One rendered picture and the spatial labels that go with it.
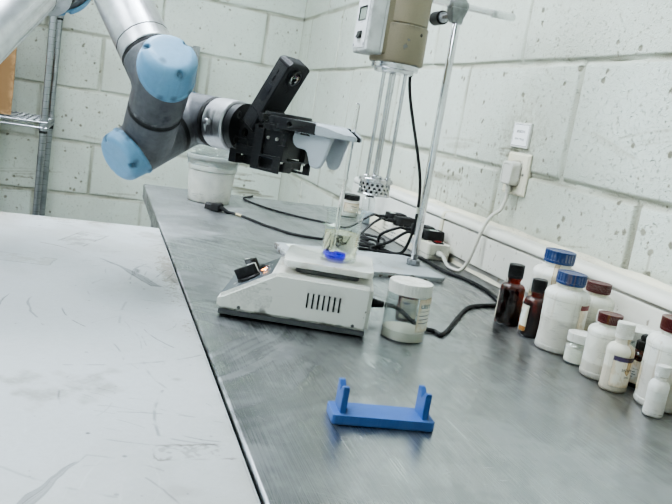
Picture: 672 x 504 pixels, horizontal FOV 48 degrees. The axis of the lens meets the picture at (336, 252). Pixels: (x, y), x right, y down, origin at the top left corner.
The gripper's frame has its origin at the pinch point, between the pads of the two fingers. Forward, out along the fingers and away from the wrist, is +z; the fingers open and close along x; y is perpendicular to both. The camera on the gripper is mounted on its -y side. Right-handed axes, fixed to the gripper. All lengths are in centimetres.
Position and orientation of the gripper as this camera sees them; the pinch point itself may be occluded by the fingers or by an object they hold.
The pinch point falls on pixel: (351, 133)
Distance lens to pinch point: 99.6
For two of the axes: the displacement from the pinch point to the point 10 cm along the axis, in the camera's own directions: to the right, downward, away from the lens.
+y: -1.7, 9.7, 1.8
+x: -5.9, 0.5, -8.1
